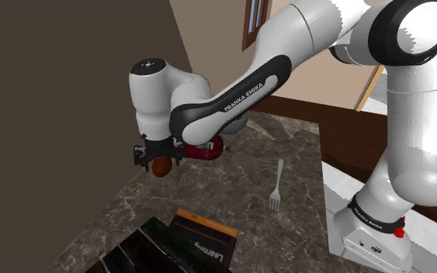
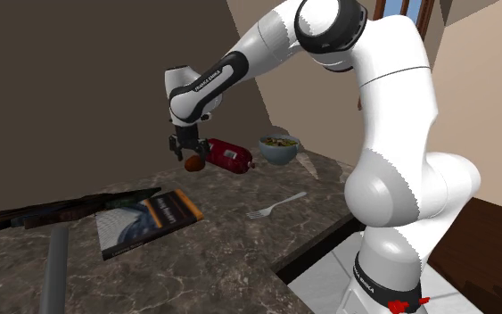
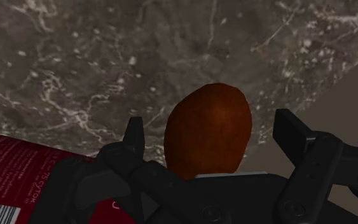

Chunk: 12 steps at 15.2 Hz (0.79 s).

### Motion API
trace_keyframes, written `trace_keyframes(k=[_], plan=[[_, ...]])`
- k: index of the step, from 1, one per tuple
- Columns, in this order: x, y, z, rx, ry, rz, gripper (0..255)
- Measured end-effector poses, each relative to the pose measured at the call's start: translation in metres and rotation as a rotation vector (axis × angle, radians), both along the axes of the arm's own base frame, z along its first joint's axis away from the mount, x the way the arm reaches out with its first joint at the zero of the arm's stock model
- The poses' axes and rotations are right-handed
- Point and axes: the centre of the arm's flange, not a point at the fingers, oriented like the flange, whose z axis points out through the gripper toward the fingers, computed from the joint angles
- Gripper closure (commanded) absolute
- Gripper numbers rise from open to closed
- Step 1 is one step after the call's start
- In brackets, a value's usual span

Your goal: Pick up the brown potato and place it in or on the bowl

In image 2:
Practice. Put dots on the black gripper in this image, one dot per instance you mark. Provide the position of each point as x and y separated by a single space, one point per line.
187 135

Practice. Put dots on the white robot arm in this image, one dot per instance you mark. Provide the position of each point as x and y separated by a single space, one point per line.
389 130

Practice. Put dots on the brown egg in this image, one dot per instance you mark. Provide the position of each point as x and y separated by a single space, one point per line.
193 163

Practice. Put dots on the dark red sausage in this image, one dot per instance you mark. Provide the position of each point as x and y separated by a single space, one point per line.
229 156

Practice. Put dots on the dark book with orange stripe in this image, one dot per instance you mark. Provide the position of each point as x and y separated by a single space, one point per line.
146 224

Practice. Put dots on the blue bowl of salad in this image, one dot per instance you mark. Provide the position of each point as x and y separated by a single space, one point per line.
279 152

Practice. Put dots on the silver fork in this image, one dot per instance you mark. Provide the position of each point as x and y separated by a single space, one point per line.
272 208

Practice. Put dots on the grey cylinder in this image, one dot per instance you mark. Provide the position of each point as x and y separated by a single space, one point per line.
55 274

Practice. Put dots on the brown framed window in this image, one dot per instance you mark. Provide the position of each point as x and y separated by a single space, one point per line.
424 13

